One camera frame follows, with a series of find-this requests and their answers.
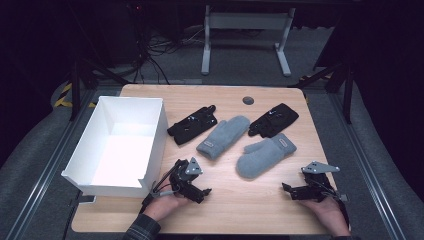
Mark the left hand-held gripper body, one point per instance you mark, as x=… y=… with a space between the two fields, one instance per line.
x=181 y=183

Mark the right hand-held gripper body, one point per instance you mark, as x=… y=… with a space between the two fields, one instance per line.
x=316 y=190

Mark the grey mitten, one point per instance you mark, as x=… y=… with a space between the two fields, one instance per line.
x=221 y=136
x=263 y=156

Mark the black glove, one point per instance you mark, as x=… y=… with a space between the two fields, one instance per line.
x=191 y=125
x=275 y=121

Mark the white box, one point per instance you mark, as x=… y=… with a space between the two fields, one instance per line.
x=123 y=153

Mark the person's right hand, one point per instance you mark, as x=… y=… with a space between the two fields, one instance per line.
x=328 y=211

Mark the person's left hand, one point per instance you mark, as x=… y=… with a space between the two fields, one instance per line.
x=165 y=205

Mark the grey tape piece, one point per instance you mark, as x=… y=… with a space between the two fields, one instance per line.
x=344 y=198

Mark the grey round table grommet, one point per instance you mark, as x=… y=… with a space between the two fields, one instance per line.
x=248 y=100

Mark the black tripod stand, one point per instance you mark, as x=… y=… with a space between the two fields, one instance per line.
x=348 y=96
x=75 y=93

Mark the yellow-black hazard tape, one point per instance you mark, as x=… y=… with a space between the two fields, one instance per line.
x=61 y=101

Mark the aluminium rail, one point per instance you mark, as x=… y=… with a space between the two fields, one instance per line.
x=366 y=173
x=43 y=173

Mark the white desk frame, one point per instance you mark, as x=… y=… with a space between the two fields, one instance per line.
x=246 y=20

